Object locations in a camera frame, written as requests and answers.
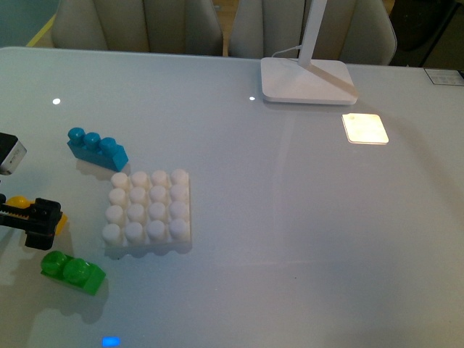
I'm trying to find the white studded base plate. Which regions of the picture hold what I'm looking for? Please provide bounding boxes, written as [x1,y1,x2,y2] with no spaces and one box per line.
[101,169,191,249]

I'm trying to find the left beige chair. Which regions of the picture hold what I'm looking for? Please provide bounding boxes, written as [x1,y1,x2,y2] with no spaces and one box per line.
[51,0,223,56]

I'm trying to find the white lamp cable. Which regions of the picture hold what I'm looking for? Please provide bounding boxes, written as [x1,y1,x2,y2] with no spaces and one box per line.
[270,44,303,58]

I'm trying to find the green two-stud block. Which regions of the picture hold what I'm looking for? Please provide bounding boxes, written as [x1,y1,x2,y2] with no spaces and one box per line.
[41,250,106,295]

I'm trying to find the yellow two-stud block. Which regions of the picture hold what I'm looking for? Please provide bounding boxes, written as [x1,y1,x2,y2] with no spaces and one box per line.
[5,196,67,236]

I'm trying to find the blue three-stud block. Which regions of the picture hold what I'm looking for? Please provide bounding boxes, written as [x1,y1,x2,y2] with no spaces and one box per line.
[67,128,128,172]

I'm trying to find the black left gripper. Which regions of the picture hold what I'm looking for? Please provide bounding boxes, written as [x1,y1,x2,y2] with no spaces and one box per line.
[1,194,62,250]

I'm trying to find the white desk lamp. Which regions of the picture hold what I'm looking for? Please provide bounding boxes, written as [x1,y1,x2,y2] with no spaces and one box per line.
[260,1,358,105]

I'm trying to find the table label sticker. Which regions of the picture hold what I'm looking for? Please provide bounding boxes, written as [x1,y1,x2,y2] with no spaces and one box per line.
[424,68,464,86]

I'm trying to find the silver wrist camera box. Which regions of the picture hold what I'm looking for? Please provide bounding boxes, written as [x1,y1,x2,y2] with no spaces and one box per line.
[1,133,27,175]

